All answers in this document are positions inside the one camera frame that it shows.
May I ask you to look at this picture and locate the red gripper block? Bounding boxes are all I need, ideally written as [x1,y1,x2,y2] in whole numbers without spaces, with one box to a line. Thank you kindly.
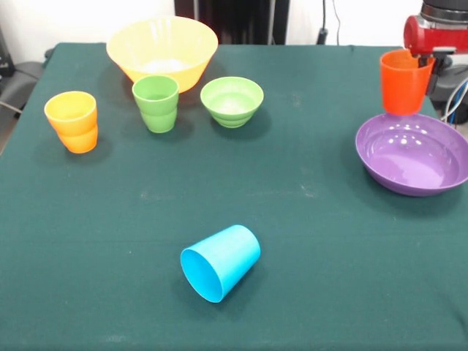
[403,14,468,94]

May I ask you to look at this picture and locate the orange cup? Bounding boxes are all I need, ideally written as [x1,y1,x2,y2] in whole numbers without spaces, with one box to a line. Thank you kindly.
[379,49,437,117]

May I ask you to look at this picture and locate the light blue cup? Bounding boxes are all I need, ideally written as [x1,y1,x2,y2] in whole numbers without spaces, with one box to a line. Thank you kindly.
[179,224,262,304]

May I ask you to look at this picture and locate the gray black machine base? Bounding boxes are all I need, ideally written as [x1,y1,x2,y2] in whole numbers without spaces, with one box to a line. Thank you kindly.
[426,54,468,110]
[0,61,47,114]

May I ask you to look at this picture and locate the purple bowl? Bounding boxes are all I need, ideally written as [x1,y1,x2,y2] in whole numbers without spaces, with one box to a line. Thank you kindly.
[355,113,468,197]

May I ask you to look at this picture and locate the green bowl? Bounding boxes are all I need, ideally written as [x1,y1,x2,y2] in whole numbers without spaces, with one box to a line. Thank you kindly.
[200,76,265,129]

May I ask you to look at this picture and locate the dark green tablecloth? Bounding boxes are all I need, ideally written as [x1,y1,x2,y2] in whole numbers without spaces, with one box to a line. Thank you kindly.
[0,42,468,351]

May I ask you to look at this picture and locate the large yellow bowl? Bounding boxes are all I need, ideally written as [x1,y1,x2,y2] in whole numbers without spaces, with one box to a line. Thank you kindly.
[105,15,219,94]

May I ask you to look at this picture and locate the green cup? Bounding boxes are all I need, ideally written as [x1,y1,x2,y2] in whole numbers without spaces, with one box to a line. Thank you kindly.
[131,75,180,134]

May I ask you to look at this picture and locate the yellow cup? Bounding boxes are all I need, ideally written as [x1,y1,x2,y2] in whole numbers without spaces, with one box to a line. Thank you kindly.
[44,91,99,154]

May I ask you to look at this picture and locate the black cable with plug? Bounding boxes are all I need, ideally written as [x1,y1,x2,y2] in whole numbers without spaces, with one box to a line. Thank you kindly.
[316,0,343,45]

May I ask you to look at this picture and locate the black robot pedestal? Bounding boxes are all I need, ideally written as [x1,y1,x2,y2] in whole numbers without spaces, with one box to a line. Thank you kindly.
[174,0,301,45]

